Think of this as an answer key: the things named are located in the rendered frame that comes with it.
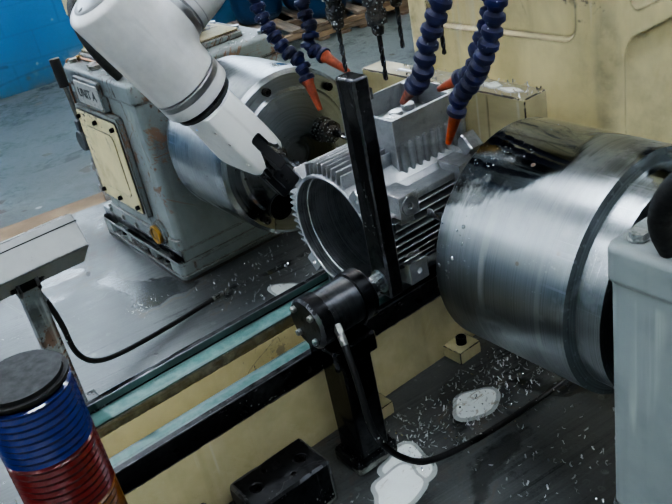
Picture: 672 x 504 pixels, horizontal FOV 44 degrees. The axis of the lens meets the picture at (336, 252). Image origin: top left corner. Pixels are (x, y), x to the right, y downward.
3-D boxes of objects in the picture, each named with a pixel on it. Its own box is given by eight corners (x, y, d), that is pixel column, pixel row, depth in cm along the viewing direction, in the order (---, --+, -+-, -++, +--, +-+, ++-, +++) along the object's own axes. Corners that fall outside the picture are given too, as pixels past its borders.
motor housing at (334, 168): (409, 216, 125) (390, 97, 116) (504, 252, 111) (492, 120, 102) (304, 274, 116) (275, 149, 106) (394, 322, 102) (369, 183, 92)
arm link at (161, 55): (192, 40, 96) (142, 102, 94) (110, -47, 87) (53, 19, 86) (228, 49, 89) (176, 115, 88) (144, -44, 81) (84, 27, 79)
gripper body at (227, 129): (154, 110, 96) (215, 167, 104) (196, 125, 89) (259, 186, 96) (193, 61, 98) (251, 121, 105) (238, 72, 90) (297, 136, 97)
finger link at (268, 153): (226, 124, 94) (228, 137, 100) (281, 164, 94) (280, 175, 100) (233, 116, 94) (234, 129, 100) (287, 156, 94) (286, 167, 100)
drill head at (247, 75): (263, 154, 159) (232, 26, 147) (388, 200, 132) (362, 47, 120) (149, 206, 147) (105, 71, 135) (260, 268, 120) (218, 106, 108)
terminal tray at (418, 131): (414, 127, 115) (407, 77, 111) (470, 141, 107) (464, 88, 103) (348, 159, 109) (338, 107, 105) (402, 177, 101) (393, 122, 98)
